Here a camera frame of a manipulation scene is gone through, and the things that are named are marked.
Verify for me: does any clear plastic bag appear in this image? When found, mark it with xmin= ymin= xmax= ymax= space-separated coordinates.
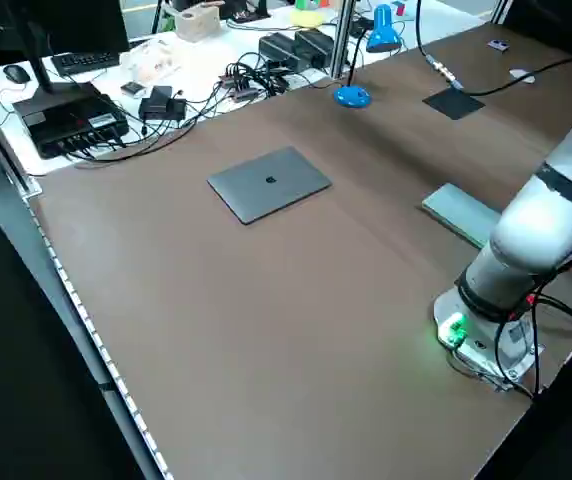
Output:
xmin=119 ymin=37 xmax=182 ymax=84

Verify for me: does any grey laptop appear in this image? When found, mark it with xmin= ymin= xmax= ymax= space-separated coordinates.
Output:
xmin=206 ymin=146 xmax=333 ymax=226

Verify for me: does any blue desk lamp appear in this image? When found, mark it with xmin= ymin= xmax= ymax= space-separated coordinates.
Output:
xmin=334 ymin=3 xmax=402 ymax=108

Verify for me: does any black computer monitor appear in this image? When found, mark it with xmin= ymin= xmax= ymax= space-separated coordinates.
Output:
xmin=0 ymin=0 xmax=131 ymax=107

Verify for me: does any black keyboard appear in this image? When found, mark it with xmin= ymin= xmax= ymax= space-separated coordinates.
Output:
xmin=50 ymin=51 xmax=121 ymax=77

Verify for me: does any black mouse pad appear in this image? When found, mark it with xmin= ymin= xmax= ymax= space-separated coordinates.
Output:
xmin=422 ymin=85 xmax=486 ymax=121

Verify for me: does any aluminium frame post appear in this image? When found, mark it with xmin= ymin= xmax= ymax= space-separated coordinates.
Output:
xmin=329 ymin=0 xmax=356 ymax=80

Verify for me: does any small black adapter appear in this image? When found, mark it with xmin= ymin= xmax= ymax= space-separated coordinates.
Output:
xmin=139 ymin=85 xmax=187 ymax=121

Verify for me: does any black arm cable with connector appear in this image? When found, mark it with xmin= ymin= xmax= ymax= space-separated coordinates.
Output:
xmin=414 ymin=0 xmax=572 ymax=97

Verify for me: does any black power brick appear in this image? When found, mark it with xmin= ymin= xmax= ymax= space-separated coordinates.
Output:
xmin=258 ymin=32 xmax=300 ymax=71
xmin=294 ymin=28 xmax=336 ymax=69

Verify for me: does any yellow round object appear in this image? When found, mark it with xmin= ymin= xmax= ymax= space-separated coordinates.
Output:
xmin=289 ymin=9 xmax=326 ymax=27

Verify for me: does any pale wooden block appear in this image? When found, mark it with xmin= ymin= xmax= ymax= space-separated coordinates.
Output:
xmin=174 ymin=3 xmax=221 ymax=41

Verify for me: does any usb hub with plugs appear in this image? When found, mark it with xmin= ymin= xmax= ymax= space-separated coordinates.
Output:
xmin=219 ymin=73 xmax=262 ymax=101

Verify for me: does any black electronics box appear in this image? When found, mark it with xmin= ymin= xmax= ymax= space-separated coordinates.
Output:
xmin=13 ymin=92 xmax=130 ymax=160

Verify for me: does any black computer mouse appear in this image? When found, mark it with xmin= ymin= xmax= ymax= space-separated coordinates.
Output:
xmin=3 ymin=64 xmax=31 ymax=85

